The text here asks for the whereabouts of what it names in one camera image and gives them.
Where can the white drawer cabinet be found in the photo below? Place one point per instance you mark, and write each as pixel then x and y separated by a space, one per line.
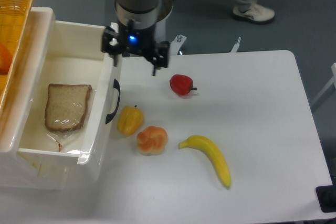
pixel 16 170

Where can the red bell pepper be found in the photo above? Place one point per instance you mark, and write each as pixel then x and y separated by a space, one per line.
pixel 182 84

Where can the white chair frame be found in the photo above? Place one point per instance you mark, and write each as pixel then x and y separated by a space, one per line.
pixel 327 91

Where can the white open upper drawer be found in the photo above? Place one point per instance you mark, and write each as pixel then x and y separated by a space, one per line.
pixel 74 56

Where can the white shoe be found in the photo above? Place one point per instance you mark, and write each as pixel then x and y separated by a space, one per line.
pixel 252 12

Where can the toast slice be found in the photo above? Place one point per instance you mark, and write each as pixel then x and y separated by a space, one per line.
pixel 66 109

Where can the black device at table edge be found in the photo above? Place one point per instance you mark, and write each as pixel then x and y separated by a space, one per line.
pixel 326 198

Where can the yellow bell pepper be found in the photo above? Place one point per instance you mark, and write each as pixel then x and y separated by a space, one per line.
pixel 130 119

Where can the yellow banana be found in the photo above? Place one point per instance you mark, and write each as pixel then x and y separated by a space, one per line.
pixel 214 154

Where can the orange fruit in basket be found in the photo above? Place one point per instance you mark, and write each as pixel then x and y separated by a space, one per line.
pixel 6 59

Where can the orange glazed bread roll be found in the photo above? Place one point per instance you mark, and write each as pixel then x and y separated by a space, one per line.
pixel 152 140

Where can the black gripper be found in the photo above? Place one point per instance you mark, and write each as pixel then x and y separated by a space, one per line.
pixel 139 42

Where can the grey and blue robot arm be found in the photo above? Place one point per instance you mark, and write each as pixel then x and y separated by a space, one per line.
pixel 139 5

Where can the yellow woven basket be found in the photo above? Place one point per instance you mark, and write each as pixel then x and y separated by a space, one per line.
pixel 14 16

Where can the black drawer handle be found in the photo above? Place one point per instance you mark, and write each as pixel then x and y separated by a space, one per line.
pixel 116 95

